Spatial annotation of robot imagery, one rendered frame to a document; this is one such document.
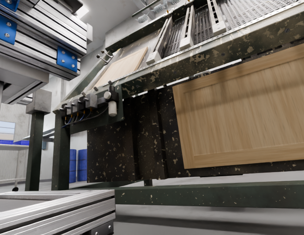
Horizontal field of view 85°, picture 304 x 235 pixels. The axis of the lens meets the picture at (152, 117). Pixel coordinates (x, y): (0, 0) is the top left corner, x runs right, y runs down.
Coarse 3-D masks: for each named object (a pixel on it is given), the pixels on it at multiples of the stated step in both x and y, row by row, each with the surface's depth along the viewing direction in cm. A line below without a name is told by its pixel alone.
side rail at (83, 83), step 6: (108, 54) 217; (102, 60) 204; (96, 66) 192; (102, 66) 201; (90, 72) 182; (96, 72) 190; (84, 78) 172; (90, 78) 180; (78, 84) 165; (84, 84) 171; (72, 90) 159; (78, 90) 162; (66, 96) 154; (72, 96) 155
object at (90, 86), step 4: (120, 48) 201; (120, 52) 199; (116, 56) 189; (112, 60) 181; (108, 64) 173; (104, 68) 166; (100, 72) 161; (104, 72) 165; (96, 76) 157; (100, 76) 158; (92, 80) 154; (96, 80) 152; (92, 84) 147; (88, 88) 142
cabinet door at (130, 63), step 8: (144, 48) 154; (128, 56) 162; (136, 56) 149; (112, 64) 170; (120, 64) 156; (128, 64) 143; (136, 64) 131; (112, 72) 149; (120, 72) 137; (128, 72) 126; (104, 80) 143
